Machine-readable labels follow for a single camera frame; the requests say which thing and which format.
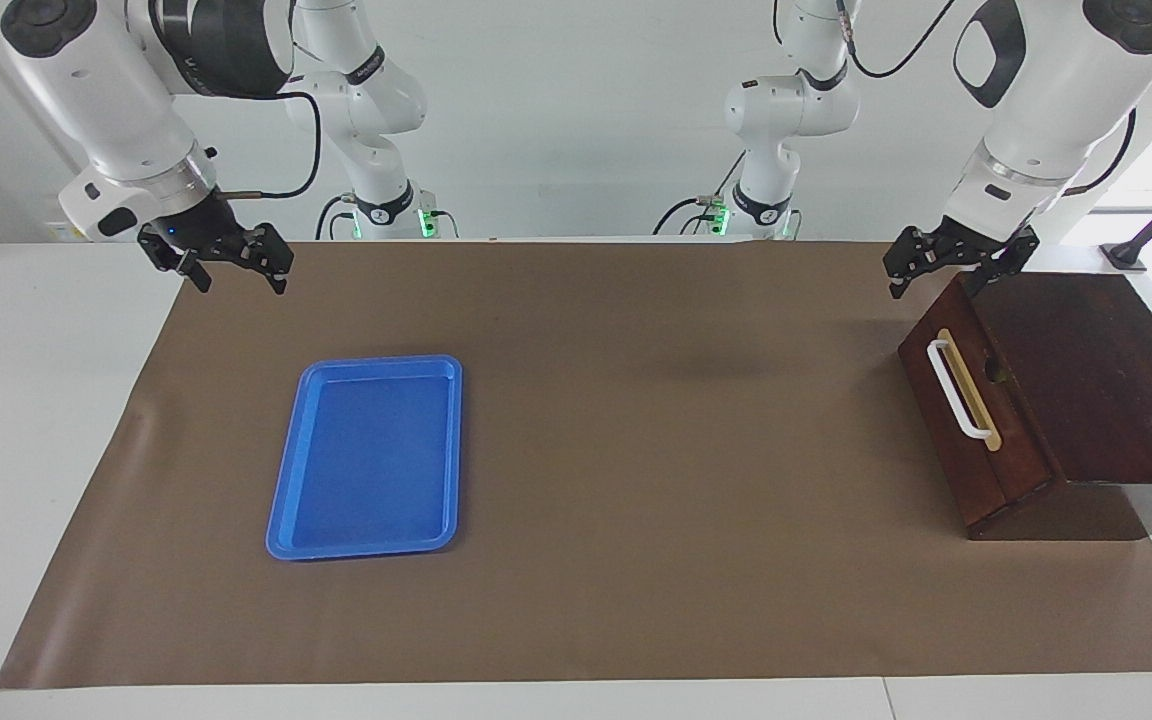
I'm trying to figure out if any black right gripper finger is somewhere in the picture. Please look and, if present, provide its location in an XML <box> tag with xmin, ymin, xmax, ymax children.
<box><xmin>139</xmin><ymin>225</ymin><xmax>214</xmax><ymax>294</ymax></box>
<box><xmin>239</xmin><ymin>225</ymin><xmax>295</xmax><ymax>295</ymax></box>

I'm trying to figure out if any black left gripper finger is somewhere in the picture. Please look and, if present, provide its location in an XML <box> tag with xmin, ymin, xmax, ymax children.
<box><xmin>883</xmin><ymin>228</ymin><xmax>950</xmax><ymax>299</ymax></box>
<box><xmin>966</xmin><ymin>228</ymin><xmax>1041</xmax><ymax>299</ymax></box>

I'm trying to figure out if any white drawer handle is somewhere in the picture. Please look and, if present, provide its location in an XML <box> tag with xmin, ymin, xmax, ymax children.
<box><xmin>926</xmin><ymin>339</ymin><xmax>996</xmax><ymax>442</ymax></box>

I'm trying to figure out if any dark wooden drawer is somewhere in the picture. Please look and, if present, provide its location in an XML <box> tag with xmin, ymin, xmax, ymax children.
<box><xmin>898</xmin><ymin>272</ymin><xmax>1057</xmax><ymax>532</ymax></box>

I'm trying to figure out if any dark wooden cabinet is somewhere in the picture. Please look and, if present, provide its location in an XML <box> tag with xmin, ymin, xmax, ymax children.
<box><xmin>956</xmin><ymin>270</ymin><xmax>1152</xmax><ymax>542</ymax></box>

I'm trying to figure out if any blue plastic tray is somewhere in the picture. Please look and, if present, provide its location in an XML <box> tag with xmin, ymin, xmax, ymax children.
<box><xmin>266</xmin><ymin>355</ymin><xmax>464</xmax><ymax>561</ymax></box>

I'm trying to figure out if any brown table mat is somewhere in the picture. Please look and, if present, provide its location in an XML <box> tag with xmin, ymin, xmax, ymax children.
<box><xmin>0</xmin><ymin>240</ymin><xmax>1152</xmax><ymax>691</ymax></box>

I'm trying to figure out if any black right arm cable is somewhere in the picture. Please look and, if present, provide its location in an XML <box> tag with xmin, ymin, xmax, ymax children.
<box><xmin>166</xmin><ymin>88</ymin><xmax>325</xmax><ymax>201</ymax></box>

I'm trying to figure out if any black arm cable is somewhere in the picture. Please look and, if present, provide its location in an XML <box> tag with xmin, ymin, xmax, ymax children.
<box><xmin>834</xmin><ymin>0</ymin><xmax>1139</xmax><ymax>193</ymax></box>
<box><xmin>166</xmin><ymin>88</ymin><xmax>325</xmax><ymax>201</ymax></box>

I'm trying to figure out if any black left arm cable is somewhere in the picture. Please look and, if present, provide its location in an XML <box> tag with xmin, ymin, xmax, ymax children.
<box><xmin>834</xmin><ymin>0</ymin><xmax>1139</xmax><ymax>193</ymax></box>

